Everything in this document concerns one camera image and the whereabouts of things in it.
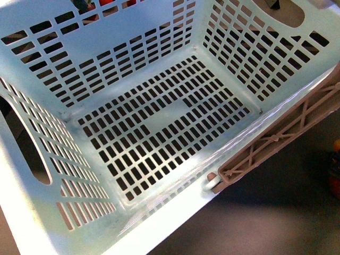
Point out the grey metal stand leg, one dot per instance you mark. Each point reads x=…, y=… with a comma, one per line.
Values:
x=273, y=4

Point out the light blue plastic basket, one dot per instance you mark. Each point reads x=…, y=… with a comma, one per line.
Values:
x=120, y=112

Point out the yellow fruit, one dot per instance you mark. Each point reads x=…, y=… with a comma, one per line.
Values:
x=336, y=145

